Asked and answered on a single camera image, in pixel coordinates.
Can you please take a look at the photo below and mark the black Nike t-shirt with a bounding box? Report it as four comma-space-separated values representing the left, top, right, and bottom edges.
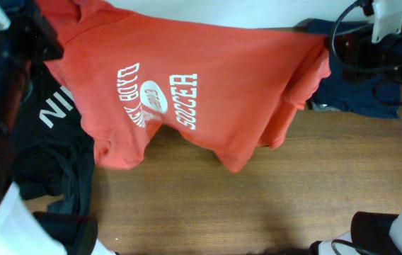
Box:
11, 64, 95, 215

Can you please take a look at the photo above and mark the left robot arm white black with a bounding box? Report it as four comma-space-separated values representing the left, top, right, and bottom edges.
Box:
0, 1, 108, 254

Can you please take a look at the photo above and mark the folded navy blue shirt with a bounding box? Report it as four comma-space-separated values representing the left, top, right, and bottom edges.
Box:
305, 18, 402, 120

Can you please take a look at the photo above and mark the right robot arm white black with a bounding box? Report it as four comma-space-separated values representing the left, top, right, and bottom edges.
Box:
306, 19, 402, 254

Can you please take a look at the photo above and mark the red soccer t-shirt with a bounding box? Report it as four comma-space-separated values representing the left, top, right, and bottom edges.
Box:
39, 0, 331, 172

